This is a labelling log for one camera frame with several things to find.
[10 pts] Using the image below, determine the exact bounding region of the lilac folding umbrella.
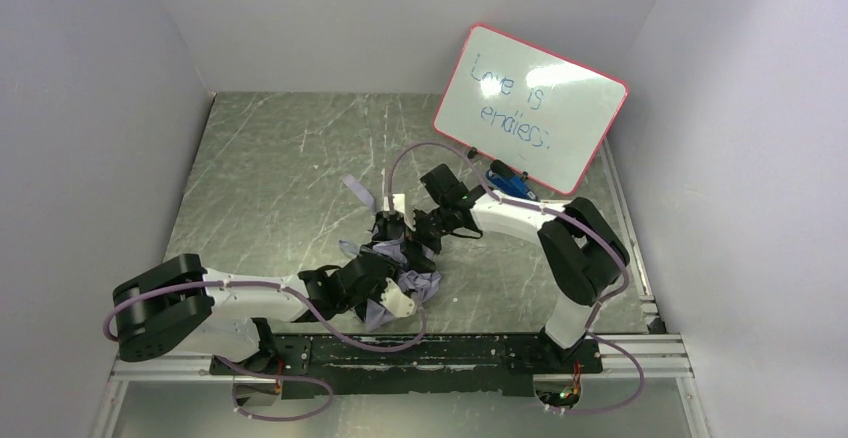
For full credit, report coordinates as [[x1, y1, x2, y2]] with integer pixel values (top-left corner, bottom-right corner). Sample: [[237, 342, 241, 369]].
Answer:
[[339, 175, 442, 332]]

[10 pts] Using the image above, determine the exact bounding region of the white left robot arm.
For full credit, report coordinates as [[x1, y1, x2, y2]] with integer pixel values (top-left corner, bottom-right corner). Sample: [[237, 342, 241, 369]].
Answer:
[[102, 253, 419, 362]]

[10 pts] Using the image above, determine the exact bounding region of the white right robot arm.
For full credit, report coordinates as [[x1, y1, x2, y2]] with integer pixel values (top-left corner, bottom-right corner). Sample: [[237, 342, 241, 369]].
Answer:
[[372, 164, 630, 350]]

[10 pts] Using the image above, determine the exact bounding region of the blue black stapler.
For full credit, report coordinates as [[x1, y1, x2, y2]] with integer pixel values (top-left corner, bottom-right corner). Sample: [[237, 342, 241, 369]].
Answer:
[[485, 160, 539, 201]]

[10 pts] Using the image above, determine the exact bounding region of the red framed whiteboard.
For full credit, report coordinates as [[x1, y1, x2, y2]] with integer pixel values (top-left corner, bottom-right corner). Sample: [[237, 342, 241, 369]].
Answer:
[[433, 24, 628, 195]]

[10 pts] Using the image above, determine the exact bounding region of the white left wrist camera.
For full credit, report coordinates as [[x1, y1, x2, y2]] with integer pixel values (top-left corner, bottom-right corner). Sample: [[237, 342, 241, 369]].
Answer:
[[379, 279, 418, 318]]

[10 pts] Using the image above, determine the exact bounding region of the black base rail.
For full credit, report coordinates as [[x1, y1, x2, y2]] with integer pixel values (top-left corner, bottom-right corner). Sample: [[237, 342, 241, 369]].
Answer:
[[239, 320, 603, 399]]

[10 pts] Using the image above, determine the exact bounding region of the aluminium frame rail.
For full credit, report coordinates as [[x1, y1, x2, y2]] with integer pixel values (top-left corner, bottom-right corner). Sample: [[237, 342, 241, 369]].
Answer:
[[102, 165, 693, 415]]

